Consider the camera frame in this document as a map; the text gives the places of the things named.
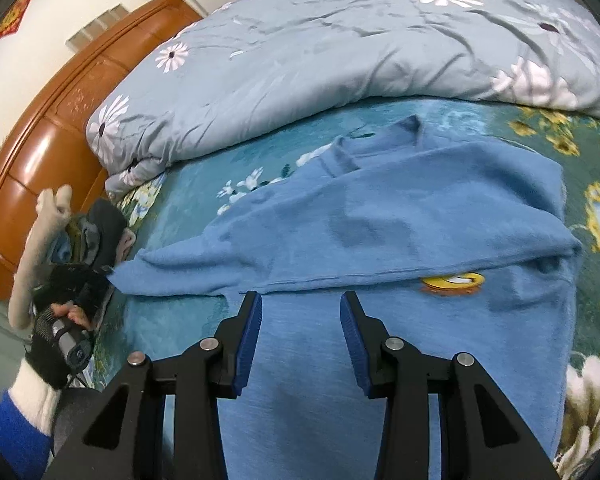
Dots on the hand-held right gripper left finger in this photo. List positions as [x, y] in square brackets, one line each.
[247, 340]

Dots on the beige sock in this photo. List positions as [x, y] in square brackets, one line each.
[40, 240]

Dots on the teal floral bed sheet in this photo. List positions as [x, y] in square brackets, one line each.
[190, 220]

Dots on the white wall vent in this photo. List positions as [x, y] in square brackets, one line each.
[95, 27]

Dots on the grey-blue floral duvet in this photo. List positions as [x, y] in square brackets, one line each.
[330, 60]

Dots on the pile of dark clothes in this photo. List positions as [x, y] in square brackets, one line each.
[105, 225]

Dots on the blue towel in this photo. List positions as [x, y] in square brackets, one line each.
[380, 220]

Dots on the wooden headboard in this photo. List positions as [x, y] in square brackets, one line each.
[45, 150]

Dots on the person's left hand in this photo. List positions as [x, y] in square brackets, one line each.
[47, 355]

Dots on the red wall decoration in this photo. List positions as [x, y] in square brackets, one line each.
[12, 17]

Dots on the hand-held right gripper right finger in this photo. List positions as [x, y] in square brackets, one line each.
[352, 340]

